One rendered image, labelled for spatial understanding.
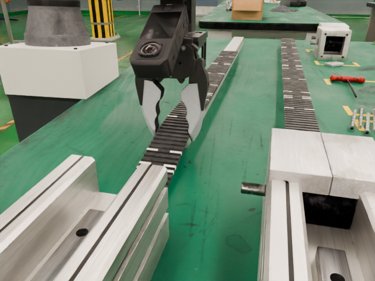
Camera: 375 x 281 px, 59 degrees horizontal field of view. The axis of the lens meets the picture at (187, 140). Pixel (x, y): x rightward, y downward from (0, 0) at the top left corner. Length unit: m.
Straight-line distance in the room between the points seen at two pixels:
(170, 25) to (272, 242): 0.28
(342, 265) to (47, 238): 0.22
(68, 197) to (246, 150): 0.30
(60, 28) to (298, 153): 0.65
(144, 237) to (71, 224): 0.07
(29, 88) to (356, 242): 0.72
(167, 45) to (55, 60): 0.43
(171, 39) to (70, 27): 0.47
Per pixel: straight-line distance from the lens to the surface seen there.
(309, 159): 0.31
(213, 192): 0.42
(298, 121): 0.56
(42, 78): 0.81
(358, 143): 0.36
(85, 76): 0.77
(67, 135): 0.60
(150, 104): 0.48
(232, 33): 2.34
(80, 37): 0.84
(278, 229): 0.24
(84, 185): 0.32
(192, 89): 0.46
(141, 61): 0.37
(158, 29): 0.41
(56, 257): 0.27
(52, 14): 0.84
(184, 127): 0.51
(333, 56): 1.21
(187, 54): 0.44
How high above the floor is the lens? 1.02
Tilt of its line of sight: 26 degrees down
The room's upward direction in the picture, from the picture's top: straight up
